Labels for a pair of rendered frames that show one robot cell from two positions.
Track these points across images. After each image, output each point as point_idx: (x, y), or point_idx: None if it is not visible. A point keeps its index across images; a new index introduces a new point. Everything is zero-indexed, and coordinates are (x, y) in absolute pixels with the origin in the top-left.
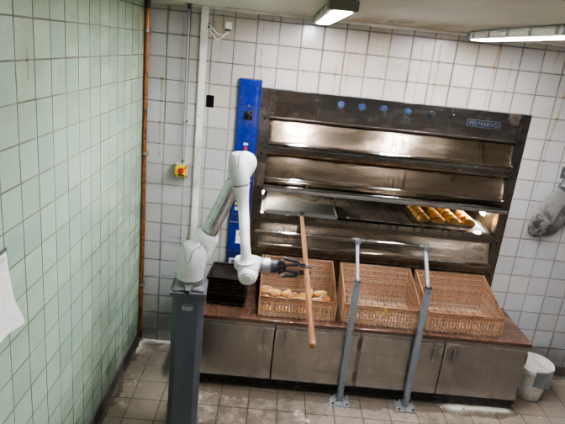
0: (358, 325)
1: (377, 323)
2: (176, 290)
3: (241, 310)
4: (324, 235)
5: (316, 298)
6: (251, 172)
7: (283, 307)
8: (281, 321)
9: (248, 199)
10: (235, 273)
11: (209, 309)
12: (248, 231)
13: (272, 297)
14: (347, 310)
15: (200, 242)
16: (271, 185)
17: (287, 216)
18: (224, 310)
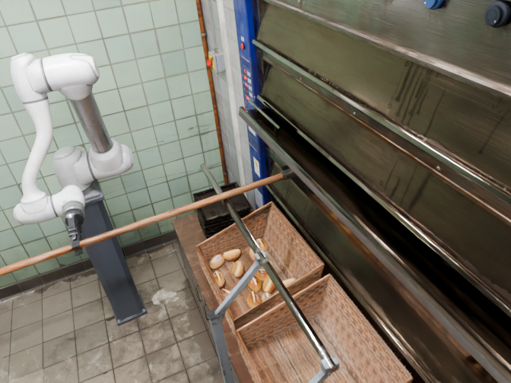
0: (245, 373)
1: None
2: None
3: (202, 249)
4: (235, 218)
5: (267, 295)
6: (58, 87)
7: (215, 276)
8: (200, 289)
9: (39, 123)
10: (222, 207)
11: (188, 228)
12: (30, 163)
13: (201, 256)
14: (239, 340)
15: (70, 153)
16: (243, 111)
17: (287, 165)
18: (192, 238)
